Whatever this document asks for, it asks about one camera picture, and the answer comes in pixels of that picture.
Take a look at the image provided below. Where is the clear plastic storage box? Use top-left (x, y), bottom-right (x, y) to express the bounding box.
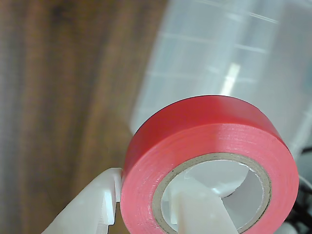
top-left (130, 0), bottom-right (312, 176)

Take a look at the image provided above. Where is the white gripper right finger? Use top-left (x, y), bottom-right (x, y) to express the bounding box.
top-left (170, 176), bottom-right (238, 234)

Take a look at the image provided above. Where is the red tape roll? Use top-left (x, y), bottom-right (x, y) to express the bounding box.
top-left (120, 95), bottom-right (299, 234)

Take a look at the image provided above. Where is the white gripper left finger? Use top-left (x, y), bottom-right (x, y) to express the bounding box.
top-left (40, 167), bottom-right (122, 234)

